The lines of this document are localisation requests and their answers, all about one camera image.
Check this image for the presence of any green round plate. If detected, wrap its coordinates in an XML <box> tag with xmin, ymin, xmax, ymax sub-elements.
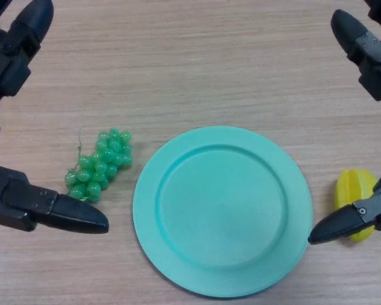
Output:
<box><xmin>132</xmin><ymin>126</ymin><xmax>312</xmax><ymax>299</ymax></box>

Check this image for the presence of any yellow starfruit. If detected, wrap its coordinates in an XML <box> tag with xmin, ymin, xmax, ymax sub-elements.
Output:
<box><xmin>334</xmin><ymin>169</ymin><xmax>379</xmax><ymax>244</ymax></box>

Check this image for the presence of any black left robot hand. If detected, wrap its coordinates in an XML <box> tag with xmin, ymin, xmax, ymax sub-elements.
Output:
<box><xmin>0</xmin><ymin>0</ymin><xmax>110</xmax><ymax>235</ymax></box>

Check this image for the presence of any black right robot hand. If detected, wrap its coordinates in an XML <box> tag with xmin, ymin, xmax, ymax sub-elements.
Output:
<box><xmin>307</xmin><ymin>0</ymin><xmax>381</xmax><ymax>245</ymax></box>

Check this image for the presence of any green grapes bunch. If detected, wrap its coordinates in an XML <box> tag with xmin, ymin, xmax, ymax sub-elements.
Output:
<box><xmin>65</xmin><ymin>126</ymin><xmax>134</xmax><ymax>204</ymax></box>

